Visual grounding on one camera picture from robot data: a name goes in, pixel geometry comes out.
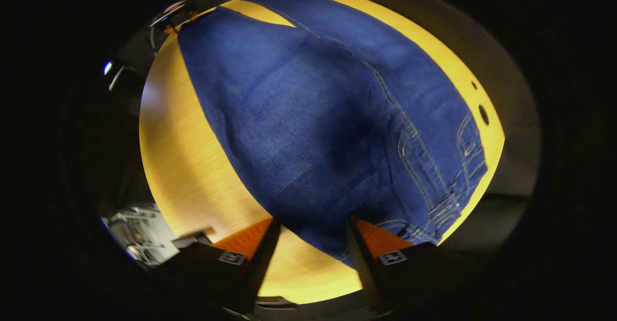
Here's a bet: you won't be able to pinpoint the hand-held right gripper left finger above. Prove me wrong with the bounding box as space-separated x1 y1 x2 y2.
149 217 283 318

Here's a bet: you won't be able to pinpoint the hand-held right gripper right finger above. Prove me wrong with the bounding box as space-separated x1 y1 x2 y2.
346 215 487 320

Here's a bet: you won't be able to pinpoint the blue denim jeans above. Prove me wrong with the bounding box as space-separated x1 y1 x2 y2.
177 0 489 269

